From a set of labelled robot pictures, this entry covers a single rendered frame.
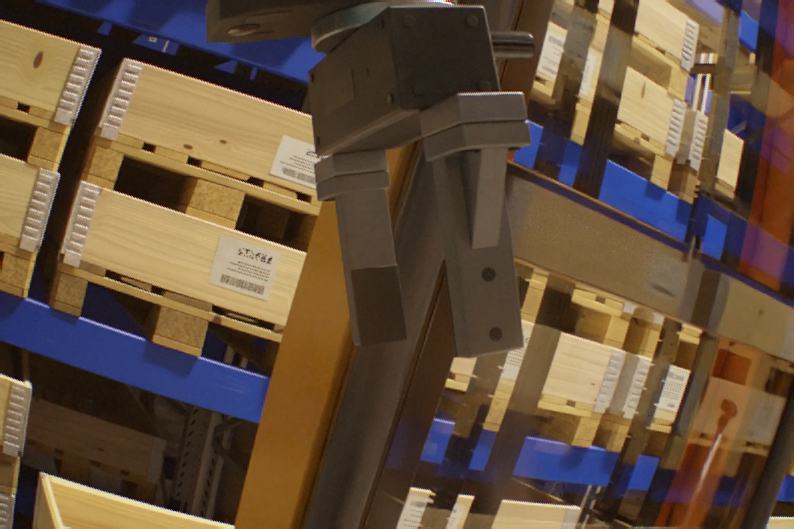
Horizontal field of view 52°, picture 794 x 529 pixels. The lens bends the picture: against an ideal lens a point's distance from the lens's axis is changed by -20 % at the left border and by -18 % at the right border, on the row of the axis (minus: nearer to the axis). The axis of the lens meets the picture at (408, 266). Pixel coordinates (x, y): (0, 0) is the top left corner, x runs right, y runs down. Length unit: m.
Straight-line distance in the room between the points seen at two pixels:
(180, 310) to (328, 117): 1.95
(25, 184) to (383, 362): 1.66
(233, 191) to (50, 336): 0.66
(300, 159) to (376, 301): 1.98
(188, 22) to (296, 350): 1.62
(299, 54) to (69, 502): 1.35
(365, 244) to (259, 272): 1.95
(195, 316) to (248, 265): 0.20
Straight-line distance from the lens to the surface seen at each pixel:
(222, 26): 0.44
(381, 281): 0.52
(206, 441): 3.59
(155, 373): 2.45
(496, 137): 0.37
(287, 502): 0.86
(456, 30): 0.41
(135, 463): 3.84
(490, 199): 0.38
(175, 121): 2.39
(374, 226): 0.52
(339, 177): 0.52
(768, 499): 1.23
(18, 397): 2.37
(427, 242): 0.79
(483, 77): 0.41
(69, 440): 3.77
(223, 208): 2.43
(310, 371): 0.86
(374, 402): 0.79
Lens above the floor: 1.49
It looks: 2 degrees up
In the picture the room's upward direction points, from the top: 17 degrees clockwise
